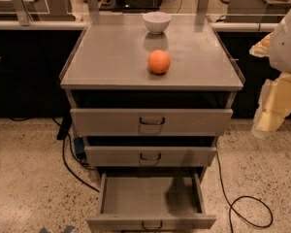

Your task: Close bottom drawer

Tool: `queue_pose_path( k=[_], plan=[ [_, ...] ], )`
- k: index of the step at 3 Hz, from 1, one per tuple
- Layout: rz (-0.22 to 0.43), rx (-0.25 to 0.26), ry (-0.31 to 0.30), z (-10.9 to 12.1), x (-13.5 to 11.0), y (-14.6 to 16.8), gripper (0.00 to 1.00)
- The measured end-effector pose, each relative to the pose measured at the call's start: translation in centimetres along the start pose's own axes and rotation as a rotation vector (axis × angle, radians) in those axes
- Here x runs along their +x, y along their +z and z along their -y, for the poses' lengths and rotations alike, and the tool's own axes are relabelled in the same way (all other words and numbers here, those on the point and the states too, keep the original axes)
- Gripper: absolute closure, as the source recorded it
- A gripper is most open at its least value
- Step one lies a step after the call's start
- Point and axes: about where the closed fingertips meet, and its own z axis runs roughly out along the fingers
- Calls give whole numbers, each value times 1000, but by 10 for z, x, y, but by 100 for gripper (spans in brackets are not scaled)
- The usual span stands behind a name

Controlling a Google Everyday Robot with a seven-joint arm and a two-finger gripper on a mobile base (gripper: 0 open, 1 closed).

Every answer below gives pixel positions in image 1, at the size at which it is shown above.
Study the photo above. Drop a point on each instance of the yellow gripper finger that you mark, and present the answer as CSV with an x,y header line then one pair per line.
x,y
265,123

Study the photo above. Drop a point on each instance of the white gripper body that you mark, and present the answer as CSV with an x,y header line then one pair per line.
x,y
287,46

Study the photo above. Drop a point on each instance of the grey bottom drawer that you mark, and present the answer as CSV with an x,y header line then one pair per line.
x,y
152,202

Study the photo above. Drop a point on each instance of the grey drawer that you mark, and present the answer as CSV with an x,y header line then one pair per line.
x,y
150,156
151,122
152,202

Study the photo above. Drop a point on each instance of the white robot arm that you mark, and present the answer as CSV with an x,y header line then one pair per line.
x,y
277,47

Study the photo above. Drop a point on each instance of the grey metal drawer cabinet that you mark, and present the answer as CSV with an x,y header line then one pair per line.
x,y
108,70

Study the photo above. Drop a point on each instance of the grey middle drawer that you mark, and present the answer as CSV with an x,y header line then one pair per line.
x,y
150,156

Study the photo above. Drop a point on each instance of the grey top drawer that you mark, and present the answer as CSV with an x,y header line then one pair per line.
x,y
151,122

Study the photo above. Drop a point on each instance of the grey background table right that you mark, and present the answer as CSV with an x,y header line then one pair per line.
x,y
260,11

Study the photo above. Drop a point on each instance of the grey background table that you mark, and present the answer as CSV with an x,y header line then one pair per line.
x,y
42,10
260,11

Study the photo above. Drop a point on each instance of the orange fruit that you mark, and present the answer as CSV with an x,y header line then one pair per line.
x,y
159,62

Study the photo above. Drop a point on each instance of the white bowl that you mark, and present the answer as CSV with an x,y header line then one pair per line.
x,y
156,22

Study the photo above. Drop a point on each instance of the blue power box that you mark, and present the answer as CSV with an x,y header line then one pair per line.
x,y
79,147

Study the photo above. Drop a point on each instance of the grey background table left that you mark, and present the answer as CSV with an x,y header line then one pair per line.
x,y
42,10

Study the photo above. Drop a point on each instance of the white counter rail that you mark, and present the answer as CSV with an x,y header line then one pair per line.
x,y
80,25

